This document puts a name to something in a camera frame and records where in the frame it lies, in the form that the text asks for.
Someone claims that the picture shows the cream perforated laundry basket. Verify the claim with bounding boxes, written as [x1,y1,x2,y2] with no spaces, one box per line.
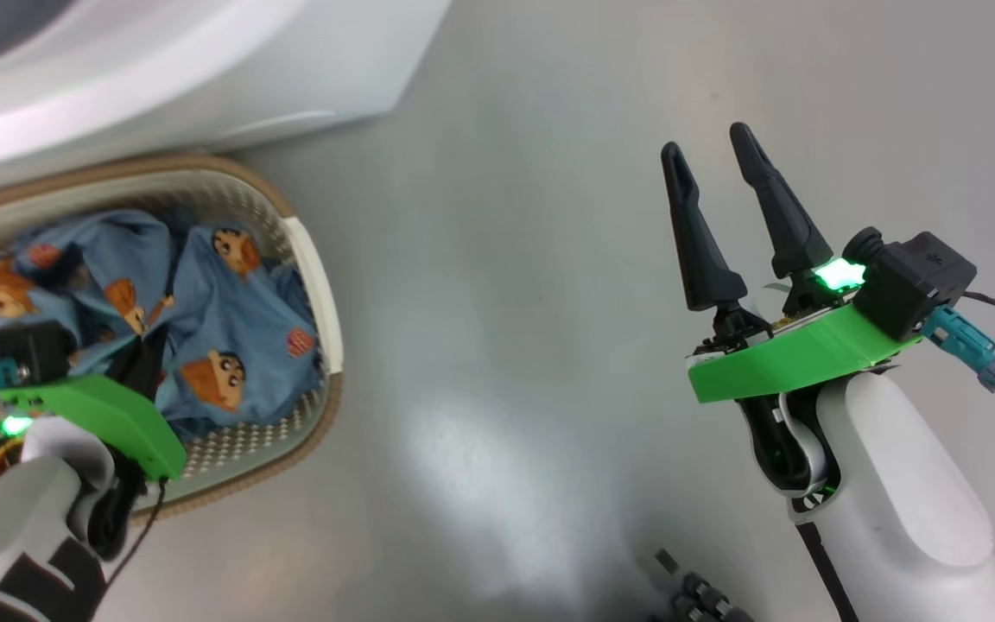
[0,154,345,524]

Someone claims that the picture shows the white front-load washing machine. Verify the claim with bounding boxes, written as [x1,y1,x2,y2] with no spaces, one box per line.
[0,0,453,204]

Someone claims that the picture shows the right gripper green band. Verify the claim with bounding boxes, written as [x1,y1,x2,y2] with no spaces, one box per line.
[660,122,922,404]

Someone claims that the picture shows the blue cartoon print garment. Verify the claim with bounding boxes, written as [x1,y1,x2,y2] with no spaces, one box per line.
[0,207,326,441]

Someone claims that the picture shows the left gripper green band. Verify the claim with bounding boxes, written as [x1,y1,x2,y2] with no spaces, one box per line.
[0,328,187,481]

